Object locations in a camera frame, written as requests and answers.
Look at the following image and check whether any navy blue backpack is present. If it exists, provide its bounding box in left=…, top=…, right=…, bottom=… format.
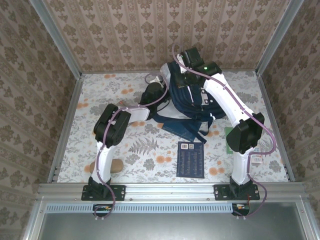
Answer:
left=149, top=61, right=228, bottom=145

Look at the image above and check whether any blue book with yellow label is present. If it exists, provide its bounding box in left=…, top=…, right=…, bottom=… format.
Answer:
left=161, top=119, right=201, bottom=143

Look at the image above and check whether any navy book with QR codes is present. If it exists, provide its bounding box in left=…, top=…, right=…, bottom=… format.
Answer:
left=176, top=141, right=205, bottom=179

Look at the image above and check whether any tan fabric pencil case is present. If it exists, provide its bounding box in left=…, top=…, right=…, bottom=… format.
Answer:
left=89, top=159, right=124, bottom=175

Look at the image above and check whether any floral table cover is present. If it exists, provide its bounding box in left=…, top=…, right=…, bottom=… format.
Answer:
left=56, top=71, right=292, bottom=184

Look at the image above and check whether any green card box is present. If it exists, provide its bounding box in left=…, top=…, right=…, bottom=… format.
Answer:
left=224, top=126, right=235, bottom=154

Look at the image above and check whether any grey metal panel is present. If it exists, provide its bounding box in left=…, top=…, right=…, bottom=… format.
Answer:
left=23, top=201, right=316, bottom=240

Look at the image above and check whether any thin aluminium rail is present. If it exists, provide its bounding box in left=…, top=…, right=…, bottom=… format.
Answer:
left=80, top=67, right=258, bottom=75

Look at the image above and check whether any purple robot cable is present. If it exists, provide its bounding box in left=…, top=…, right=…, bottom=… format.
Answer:
left=172, top=43, right=277, bottom=221
left=96, top=77, right=169, bottom=221

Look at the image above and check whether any aluminium side rail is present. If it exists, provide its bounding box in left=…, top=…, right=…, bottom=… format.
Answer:
left=256, top=71, right=296, bottom=182
left=47, top=73, right=84, bottom=183

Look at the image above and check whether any aluminium frame post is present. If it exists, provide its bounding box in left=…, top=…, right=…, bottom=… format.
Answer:
left=28, top=0, right=83, bottom=78
left=255, top=0, right=305, bottom=76

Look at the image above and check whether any aluminium cross rail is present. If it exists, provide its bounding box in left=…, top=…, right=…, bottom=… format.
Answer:
left=37, top=182, right=306, bottom=201

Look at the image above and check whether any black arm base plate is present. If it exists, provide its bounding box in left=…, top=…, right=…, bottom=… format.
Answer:
left=81, top=184, right=126, bottom=201
left=213, top=184, right=261, bottom=201

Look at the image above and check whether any slotted grey cable duct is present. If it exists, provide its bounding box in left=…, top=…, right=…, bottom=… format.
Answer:
left=46, top=202, right=235, bottom=214

